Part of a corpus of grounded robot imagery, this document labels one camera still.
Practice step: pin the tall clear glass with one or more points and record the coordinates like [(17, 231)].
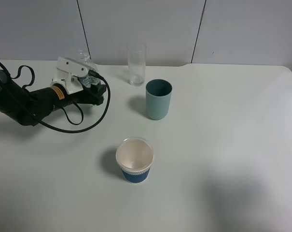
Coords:
[(136, 54)]

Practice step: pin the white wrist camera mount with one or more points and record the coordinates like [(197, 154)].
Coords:
[(68, 72)]

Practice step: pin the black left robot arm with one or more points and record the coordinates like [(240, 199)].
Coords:
[(16, 101)]

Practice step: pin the clear plastic drink bottle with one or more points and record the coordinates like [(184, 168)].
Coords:
[(84, 58)]

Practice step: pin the teal green cup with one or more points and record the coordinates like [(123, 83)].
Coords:
[(158, 95)]

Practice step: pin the blue and white paper cup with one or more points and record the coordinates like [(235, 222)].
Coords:
[(135, 156)]

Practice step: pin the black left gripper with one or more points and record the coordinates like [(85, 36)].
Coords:
[(53, 98)]

